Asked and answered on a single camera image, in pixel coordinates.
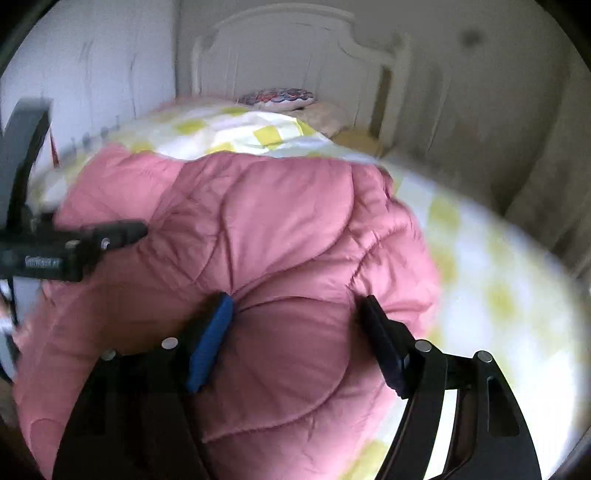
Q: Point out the beige pillow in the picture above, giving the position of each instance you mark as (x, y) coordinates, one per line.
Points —
(325, 114)

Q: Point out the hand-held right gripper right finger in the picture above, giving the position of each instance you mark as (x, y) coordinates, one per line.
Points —
(385, 346)

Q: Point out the pink quilted comforter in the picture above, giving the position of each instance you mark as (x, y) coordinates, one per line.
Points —
(277, 240)

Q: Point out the white bed headboard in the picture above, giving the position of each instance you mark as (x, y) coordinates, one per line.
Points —
(295, 50)

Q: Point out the patterned round pillow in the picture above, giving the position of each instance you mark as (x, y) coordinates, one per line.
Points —
(275, 98)

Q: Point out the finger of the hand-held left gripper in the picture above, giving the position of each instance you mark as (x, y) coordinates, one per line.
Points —
(23, 152)
(120, 233)

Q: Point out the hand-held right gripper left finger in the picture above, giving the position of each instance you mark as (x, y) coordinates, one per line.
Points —
(210, 344)

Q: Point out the white wardrobe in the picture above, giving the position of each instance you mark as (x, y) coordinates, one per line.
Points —
(92, 64)

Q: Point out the yellow checked bed sheet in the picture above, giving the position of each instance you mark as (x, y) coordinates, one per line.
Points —
(485, 258)

